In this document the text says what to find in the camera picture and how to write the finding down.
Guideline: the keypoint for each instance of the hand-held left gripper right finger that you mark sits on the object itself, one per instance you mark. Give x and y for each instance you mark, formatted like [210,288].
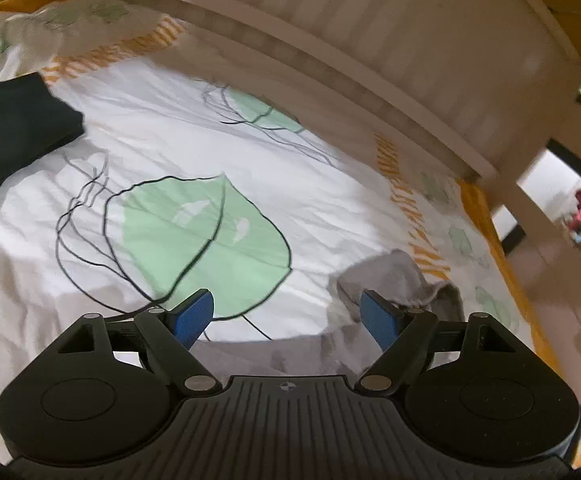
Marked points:
[378,317]

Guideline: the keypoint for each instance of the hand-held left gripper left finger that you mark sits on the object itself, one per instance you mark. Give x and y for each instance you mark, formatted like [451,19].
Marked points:
[193,315]

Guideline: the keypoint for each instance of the grey knit sweater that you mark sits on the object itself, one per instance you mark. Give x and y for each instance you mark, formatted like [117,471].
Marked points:
[395,272]

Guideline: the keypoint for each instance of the leaf print duvet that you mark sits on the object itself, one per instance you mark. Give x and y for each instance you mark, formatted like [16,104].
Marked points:
[230,170]

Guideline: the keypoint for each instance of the dark cloth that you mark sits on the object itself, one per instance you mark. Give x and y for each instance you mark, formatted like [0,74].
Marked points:
[15,130]

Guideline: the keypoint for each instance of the pale wooden bed frame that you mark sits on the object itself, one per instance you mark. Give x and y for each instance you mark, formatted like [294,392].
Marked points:
[420,35]

